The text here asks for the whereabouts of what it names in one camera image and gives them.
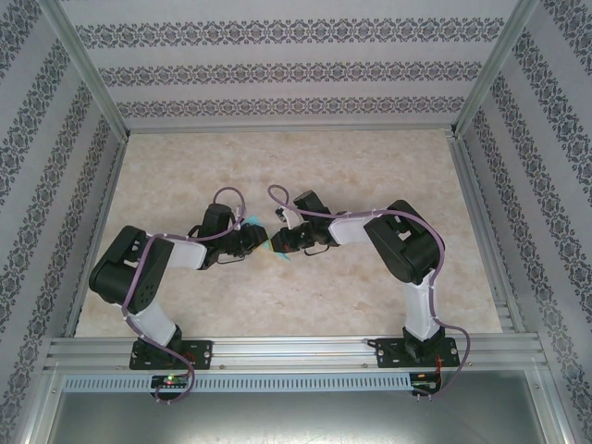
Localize aluminium rear frame rail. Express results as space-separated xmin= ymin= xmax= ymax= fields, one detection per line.
xmin=124 ymin=123 xmax=457 ymax=135

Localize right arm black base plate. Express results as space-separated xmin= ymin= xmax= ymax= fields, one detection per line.
xmin=375 ymin=337 xmax=459 ymax=370

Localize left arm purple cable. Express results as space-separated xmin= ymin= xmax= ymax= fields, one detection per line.
xmin=122 ymin=186 xmax=246 ymax=406

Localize aluminium frame post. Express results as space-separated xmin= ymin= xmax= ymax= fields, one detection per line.
xmin=39 ymin=0 xmax=133 ymax=142
xmin=450 ymin=0 xmax=545 ymax=138

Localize grey metal sheet panel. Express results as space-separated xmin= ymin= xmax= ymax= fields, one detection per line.
xmin=45 ymin=390 xmax=565 ymax=444

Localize aluminium lower frame beam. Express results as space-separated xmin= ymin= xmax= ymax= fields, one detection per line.
xmin=524 ymin=367 xmax=579 ymax=444
xmin=11 ymin=363 xmax=64 ymax=444

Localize aluminium mounting beam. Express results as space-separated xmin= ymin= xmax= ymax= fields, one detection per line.
xmin=43 ymin=336 xmax=549 ymax=371

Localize slotted grey cable duct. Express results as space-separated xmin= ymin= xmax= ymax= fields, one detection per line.
xmin=62 ymin=373 xmax=413 ymax=394

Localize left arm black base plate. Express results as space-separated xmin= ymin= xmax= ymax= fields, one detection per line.
xmin=130 ymin=339 xmax=215 ymax=371

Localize teal paper sheet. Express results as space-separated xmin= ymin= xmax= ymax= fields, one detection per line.
xmin=244 ymin=213 xmax=293 ymax=265

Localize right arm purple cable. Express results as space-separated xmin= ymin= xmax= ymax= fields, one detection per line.
xmin=267 ymin=184 xmax=473 ymax=403

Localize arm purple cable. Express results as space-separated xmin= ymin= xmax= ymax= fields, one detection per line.
xmin=267 ymin=184 xmax=473 ymax=403
xmin=122 ymin=186 xmax=246 ymax=406

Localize aluminium side frame rail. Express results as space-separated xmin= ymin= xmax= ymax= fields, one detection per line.
xmin=446 ymin=133 xmax=528 ymax=335
xmin=64 ymin=138 xmax=130 ymax=339

